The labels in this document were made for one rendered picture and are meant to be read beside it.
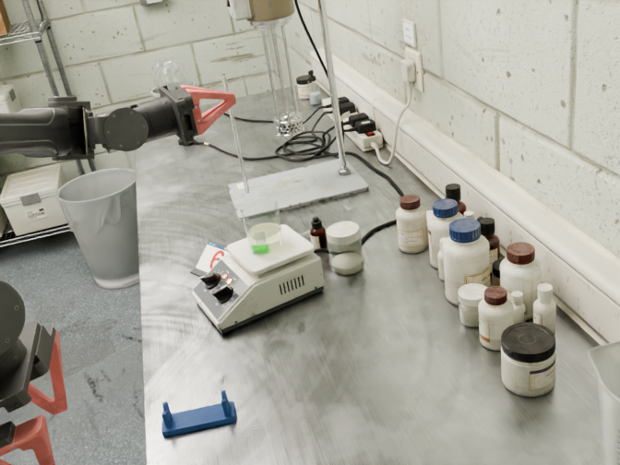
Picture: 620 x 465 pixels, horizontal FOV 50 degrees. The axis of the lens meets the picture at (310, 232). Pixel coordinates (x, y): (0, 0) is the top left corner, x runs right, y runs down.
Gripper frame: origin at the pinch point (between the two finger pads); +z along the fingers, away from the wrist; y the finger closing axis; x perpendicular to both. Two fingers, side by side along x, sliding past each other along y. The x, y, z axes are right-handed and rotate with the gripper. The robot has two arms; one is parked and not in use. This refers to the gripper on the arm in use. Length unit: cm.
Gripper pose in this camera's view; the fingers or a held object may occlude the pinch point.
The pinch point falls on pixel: (229, 99)
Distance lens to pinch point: 104.3
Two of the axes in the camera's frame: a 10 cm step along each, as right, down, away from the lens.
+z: 8.9, -3.2, 3.2
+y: -4.3, -3.9, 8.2
